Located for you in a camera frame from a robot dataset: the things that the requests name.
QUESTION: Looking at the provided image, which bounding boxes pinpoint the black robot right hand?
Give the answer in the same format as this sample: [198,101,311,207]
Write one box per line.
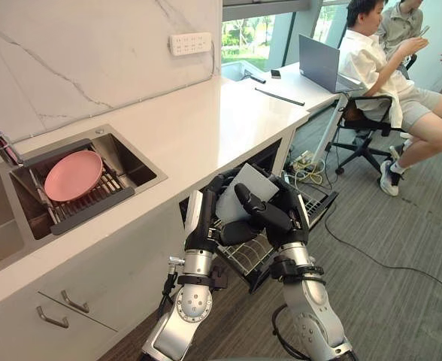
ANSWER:
[234,174,311,246]

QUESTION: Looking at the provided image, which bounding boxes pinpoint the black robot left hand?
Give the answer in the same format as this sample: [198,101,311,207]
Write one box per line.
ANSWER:
[184,170,261,252]

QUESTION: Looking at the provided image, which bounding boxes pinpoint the white plastic cup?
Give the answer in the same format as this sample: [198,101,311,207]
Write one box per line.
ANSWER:
[214,162,281,223]

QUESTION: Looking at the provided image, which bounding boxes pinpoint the stainless steel kitchen sink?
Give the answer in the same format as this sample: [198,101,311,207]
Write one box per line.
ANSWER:
[0,123,169,284]

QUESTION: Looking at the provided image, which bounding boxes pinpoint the grey sink drying rack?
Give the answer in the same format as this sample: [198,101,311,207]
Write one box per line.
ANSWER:
[9,138,137,237]

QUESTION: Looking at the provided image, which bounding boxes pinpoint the white slanted table leg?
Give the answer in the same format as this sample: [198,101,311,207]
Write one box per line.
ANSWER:
[312,93,349,163]

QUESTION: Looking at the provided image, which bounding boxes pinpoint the long black strip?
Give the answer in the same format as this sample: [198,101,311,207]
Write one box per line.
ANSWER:
[254,86,306,108]

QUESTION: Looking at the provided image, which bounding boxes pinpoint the black office chair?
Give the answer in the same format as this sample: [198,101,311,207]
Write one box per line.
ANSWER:
[328,95,408,177]

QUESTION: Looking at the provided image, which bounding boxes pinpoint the pink round plate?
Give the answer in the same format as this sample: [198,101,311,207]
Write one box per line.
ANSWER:
[44,150,104,202]

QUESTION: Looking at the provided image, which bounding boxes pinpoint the grey open laptop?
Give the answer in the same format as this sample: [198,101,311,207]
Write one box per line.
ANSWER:
[298,33,365,94]

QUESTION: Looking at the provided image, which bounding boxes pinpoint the person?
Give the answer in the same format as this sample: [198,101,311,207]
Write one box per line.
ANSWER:
[336,0,442,197]
[377,0,425,58]

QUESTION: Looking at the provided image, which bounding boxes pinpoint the wire dishwasher rack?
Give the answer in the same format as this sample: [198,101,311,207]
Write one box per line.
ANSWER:
[208,165,338,289]

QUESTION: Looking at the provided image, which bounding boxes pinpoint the floor power strip with cables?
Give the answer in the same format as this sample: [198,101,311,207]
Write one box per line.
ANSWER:
[282,149,339,186]

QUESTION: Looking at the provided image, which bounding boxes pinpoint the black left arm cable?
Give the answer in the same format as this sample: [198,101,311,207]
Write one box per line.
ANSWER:
[156,262,180,321]

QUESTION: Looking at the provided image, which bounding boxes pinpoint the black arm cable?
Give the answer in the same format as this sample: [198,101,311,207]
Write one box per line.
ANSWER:
[271,303,312,360]
[156,262,180,321]

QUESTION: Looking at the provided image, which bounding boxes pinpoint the long black floor cable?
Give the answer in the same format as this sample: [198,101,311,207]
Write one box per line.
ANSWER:
[323,202,442,299]

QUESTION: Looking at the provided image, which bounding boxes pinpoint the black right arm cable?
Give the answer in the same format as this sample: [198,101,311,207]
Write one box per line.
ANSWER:
[271,303,312,360]

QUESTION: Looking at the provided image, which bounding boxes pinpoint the metal drawer handle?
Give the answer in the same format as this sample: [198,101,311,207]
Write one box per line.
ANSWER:
[59,289,91,314]
[35,305,70,329]

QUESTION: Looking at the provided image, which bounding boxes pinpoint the white wall power strip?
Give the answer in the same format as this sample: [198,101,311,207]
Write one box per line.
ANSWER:
[168,32,213,58]

